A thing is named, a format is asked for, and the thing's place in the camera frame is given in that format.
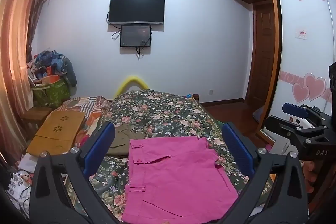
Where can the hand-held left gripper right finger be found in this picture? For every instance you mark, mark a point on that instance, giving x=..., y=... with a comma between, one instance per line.
x=236, y=150

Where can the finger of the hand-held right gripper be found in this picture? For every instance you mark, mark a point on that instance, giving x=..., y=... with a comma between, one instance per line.
x=282, y=126
x=295, y=109

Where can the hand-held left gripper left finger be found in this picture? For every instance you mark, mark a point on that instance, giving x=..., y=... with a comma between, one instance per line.
x=101, y=145

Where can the pink pants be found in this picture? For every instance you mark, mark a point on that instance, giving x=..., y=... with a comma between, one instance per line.
x=173, y=176

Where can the khaki pants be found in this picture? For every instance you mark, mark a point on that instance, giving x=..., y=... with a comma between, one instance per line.
x=126, y=138

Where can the person's right hand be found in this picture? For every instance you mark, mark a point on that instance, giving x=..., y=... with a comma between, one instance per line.
x=309, y=176

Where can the white container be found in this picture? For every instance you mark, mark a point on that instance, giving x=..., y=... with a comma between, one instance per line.
x=282, y=145

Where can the pink slipper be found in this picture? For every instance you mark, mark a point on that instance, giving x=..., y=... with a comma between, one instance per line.
x=269, y=147

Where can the striped orange blanket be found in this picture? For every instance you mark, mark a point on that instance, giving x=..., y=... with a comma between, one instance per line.
x=90, y=108

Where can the wooden lap table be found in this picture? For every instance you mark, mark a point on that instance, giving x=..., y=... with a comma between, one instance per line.
x=56, y=132

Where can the brown wooden door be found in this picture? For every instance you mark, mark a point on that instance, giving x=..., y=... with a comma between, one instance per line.
x=262, y=56

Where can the dark floral blanket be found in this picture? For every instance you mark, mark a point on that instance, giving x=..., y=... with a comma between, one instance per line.
x=162, y=111

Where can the green patterned bag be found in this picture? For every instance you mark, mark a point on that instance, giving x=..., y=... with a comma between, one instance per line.
x=52, y=94

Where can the yellow foam tube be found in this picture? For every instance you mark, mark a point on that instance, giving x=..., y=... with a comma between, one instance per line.
x=131, y=80

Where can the wooden stool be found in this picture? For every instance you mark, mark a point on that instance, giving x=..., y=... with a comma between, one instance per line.
x=35, y=115

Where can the white power strip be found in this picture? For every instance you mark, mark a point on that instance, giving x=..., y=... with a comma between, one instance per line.
x=17, y=183

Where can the wooden wardrobe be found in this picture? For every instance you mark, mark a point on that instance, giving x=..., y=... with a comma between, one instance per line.
x=299, y=16

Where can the pile of clothes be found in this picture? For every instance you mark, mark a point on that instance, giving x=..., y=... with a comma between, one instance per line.
x=56, y=61

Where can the striped pink curtain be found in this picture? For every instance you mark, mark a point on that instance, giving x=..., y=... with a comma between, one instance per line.
x=18, y=42

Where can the wooden bed post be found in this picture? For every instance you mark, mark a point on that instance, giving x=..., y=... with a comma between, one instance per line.
x=195, y=97

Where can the small black wall monitor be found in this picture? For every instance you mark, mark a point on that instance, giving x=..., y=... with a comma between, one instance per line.
x=135, y=36

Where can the black wall television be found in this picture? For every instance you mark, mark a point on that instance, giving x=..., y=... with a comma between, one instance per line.
x=136, y=8

